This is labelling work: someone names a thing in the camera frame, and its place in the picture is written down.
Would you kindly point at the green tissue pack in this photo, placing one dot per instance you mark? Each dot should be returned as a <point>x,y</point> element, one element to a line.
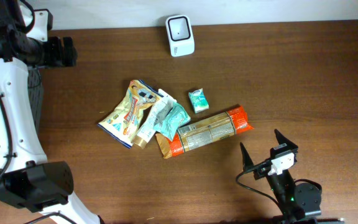
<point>198,100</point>

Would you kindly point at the mint green wipes pouch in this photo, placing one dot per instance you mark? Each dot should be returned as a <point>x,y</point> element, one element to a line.
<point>172,117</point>

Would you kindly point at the yellow snack bag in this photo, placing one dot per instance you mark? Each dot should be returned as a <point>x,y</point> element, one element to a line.
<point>124,121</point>

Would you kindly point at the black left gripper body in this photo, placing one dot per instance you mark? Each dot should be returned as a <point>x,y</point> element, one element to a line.
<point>54,53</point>

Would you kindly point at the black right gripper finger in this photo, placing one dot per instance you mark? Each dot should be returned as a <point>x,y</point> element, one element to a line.
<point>247,163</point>
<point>282,139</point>

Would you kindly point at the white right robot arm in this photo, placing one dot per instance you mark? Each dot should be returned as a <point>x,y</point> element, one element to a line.
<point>298,200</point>

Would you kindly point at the orange spaghetti package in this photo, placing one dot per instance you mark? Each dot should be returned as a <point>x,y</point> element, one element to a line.
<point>204,132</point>

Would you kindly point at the white cream tube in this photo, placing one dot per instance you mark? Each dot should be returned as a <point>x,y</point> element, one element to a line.
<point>156,115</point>

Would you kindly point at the white barcode scanner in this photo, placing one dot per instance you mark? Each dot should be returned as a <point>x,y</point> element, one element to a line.
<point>180,35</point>

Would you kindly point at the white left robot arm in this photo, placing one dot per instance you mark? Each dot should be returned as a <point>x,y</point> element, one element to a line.
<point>27,179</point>

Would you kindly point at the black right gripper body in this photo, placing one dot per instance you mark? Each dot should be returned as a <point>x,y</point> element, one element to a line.
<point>261,172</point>

